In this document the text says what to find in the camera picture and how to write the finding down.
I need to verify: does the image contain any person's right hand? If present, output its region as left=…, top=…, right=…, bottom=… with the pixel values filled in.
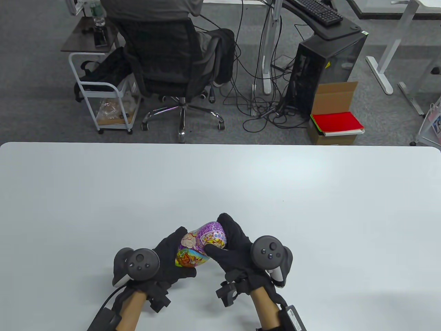
left=205, top=213, right=276, bottom=293

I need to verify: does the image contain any person's left hand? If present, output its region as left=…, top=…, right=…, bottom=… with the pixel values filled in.
left=128, top=227, right=197, bottom=292

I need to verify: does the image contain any largest multicoloured Russian doll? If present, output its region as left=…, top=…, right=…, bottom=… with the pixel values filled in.
left=175, top=221, right=228, bottom=269

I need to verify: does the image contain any person's left forearm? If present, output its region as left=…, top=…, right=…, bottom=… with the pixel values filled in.
left=115, top=290, right=149, bottom=331

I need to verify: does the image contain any person's right forearm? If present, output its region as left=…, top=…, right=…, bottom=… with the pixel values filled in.
left=249, top=287, right=282, bottom=331

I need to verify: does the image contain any black white tracking controller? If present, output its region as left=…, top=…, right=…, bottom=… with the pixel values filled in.
left=112, top=248, right=160, bottom=287
left=250, top=235, right=293, bottom=288

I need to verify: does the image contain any black sensor box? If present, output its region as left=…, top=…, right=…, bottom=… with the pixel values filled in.
left=278, top=304, right=307, bottom=331
left=86, top=307, right=122, bottom=331

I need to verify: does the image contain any red folder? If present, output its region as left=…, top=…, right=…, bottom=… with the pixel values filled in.
left=311, top=111, right=365, bottom=133

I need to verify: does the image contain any clear plastic bag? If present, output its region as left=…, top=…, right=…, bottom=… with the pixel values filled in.
left=96, top=98, right=129, bottom=125

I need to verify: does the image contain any white rolling cart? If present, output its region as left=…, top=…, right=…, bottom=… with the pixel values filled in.
left=68, top=52, right=142, bottom=135

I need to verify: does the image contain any cardboard box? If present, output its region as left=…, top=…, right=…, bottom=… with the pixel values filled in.
left=307, top=81, right=366, bottom=146

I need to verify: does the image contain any white desk leg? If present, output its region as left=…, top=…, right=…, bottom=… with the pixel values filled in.
left=256, top=0, right=284, bottom=96
left=365, top=0, right=425, bottom=96

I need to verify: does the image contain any black backpack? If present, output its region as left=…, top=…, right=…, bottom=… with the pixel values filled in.
left=73, top=47, right=134, bottom=103

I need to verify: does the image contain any black computer tower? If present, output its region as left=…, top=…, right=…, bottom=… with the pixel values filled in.
left=287, top=30, right=369, bottom=119

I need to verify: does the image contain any black mesh office chair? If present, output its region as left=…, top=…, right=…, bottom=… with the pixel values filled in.
left=110, top=16, right=226, bottom=143

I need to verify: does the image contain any grey desk leg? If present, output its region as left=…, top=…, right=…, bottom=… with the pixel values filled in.
left=397, top=52, right=441, bottom=116

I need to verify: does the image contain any black smartphone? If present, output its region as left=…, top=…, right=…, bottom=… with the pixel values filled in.
left=94, top=28, right=109, bottom=48

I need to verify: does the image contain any white paper bag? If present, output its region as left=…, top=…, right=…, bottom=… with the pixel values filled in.
left=410, top=97, right=441, bottom=149

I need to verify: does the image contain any dark brown side table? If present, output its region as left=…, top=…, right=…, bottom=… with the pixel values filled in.
left=61, top=16, right=121, bottom=54

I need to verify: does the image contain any black curved desk top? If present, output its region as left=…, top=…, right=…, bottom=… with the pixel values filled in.
left=281, top=0, right=362, bottom=41

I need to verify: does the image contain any black keyboard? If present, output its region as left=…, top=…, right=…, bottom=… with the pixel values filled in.
left=285, top=0, right=344, bottom=27

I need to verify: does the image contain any clear green label water bottle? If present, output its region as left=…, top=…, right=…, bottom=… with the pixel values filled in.
left=90, top=0, right=106, bottom=27

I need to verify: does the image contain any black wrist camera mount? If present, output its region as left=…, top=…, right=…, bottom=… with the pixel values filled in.
left=146, top=281, right=172, bottom=313
left=216, top=281, right=247, bottom=307

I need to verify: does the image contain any black glove cable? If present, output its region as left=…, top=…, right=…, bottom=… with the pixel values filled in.
left=98, top=286, right=130, bottom=311

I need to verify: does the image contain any tangle of black cables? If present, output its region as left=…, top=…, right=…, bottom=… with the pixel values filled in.
left=220, top=0, right=310, bottom=133

